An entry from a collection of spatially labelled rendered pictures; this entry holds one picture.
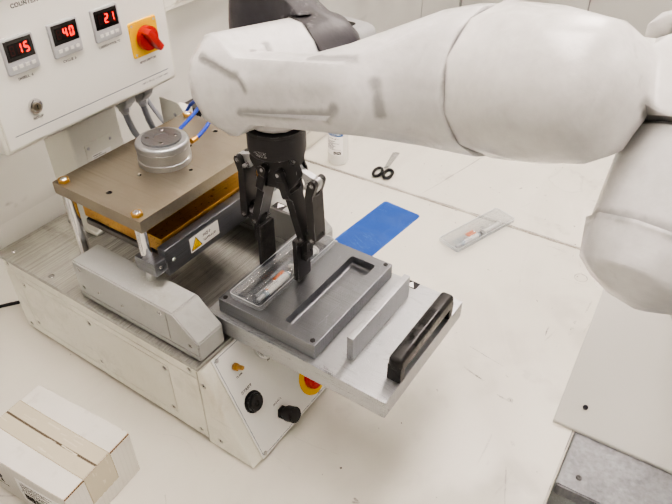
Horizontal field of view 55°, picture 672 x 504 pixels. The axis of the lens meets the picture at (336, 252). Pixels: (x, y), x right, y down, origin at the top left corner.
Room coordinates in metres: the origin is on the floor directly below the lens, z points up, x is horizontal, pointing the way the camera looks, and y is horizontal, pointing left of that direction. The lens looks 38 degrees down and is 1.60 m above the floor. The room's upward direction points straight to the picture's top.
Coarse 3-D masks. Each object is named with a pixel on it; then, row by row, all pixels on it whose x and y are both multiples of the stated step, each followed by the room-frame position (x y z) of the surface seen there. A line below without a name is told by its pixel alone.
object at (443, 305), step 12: (444, 300) 0.64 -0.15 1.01; (432, 312) 0.62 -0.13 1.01; (444, 312) 0.63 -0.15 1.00; (420, 324) 0.60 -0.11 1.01; (432, 324) 0.60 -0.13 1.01; (408, 336) 0.58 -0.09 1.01; (420, 336) 0.58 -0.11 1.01; (396, 348) 0.56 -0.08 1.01; (408, 348) 0.56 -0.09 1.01; (396, 360) 0.54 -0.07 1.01; (408, 360) 0.55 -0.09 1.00; (396, 372) 0.54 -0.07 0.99
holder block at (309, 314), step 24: (288, 240) 0.80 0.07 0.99; (336, 264) 0.74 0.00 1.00; (360, 264) 0.75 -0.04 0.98; (384, 264) 0.74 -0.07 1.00; (288, 288) 0.69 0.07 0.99; (312, 288) 0.69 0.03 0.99; (336, 288) 0.70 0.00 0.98; (360, 288) 0.69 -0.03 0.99; (240, 312) 0.64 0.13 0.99; (264, 312) 0.64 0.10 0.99; (288, 312) 0.64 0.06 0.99; (312, 312) 0.65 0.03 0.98; (336, 312) 0.64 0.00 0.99; (288, 336) 0.60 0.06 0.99; (312, 336) 0.59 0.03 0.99
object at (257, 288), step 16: (320, 240) 0.78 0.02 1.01; (272, 256) 0.74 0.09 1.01; (288, 256) 0.74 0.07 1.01; (256, 272) 0.71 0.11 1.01; (272, 272) 0.71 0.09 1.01; (288, 272) 0.71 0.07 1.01; (240, 288) 0.67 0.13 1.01; (256, 288) 0.67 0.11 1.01; (272, 288) 0.67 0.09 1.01; (256, 304) 0.64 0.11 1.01
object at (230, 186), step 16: (208, 192) 0.84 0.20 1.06; (224, 192) 0.84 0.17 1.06; (192, 208) 0.79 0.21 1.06; (208, 208) 0.79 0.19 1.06; (96, 224) 0.80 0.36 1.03; (112, 224) 0.77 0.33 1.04; (160, 224) 0.75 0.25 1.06; (176, 224) 0.75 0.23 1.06; (128, 240) 0.76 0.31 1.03; (160, 240) 0.72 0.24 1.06
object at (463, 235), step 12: (480, 216) 1.18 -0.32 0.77; (492, 216) 1.18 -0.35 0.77; (504, 216) 1.18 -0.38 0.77; (456, 228) 1.13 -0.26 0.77; (468, 228) 1.13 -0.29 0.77; (480, 228) 1.13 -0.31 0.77; (492, 228) 1.13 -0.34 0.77; (444, 240) 1.09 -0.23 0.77; (456, 240) 1.09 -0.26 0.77; (468, 240) 1.09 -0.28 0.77
